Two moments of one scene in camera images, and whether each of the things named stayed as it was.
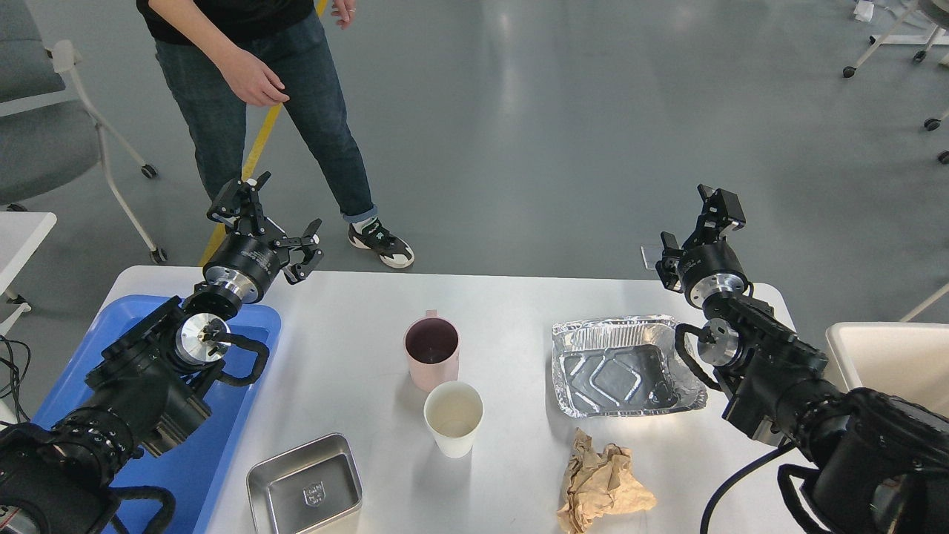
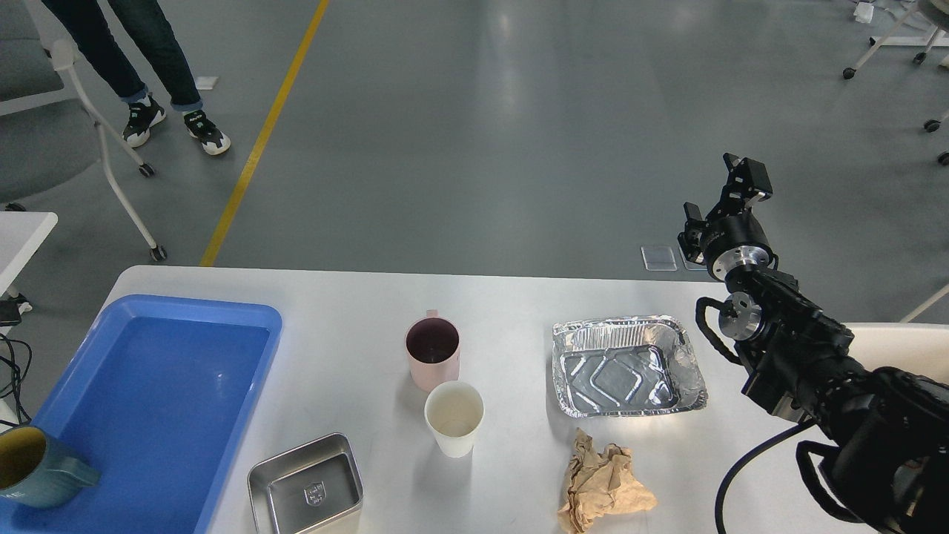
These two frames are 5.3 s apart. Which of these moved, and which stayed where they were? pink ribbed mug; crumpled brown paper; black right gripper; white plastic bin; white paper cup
Moved: black right gripper
Stayed: white paper cup; pink ribbed mug; crumpled brown paper; white plastic bin
